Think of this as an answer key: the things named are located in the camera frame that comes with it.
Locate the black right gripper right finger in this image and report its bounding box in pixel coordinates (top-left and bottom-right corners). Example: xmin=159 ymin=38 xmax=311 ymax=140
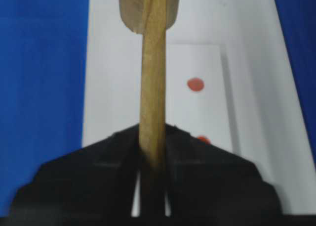
xmin=166 ymin=125 xmax=282 ymax=226

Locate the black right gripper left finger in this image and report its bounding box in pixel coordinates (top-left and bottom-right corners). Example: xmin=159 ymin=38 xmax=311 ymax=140
xmin=7 ymin=126 xmax=139 ymax=226

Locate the wooden mallet hammer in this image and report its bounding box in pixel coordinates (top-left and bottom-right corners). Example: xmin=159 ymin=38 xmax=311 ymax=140
xmin=119 ymin=0 xmax=179 ymax=171

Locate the red dot mark near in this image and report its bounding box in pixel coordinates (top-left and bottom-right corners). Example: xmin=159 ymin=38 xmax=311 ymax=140
xmin=197 ymin=136 xmax=211 ymax=144

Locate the red dot mark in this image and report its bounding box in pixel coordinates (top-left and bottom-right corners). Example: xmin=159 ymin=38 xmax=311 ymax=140
xmin=197 ymin=136 xmax=211 ymax=144
xmin=187 ymin=77 xmax=204 ymax=92

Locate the red dot mark middle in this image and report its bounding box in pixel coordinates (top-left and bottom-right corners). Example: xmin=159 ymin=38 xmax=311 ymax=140
xmin=187 ymin=77 xmax=204 ymax=92

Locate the white paper sheet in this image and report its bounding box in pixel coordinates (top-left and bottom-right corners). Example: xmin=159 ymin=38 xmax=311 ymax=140
xmin=82 ymin=0 xmax=316 ymax=215

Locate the blue table mat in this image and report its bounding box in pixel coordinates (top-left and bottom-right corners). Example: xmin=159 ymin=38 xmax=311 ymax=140
xmin=0 ymin=0 xmax=316 ymax=216

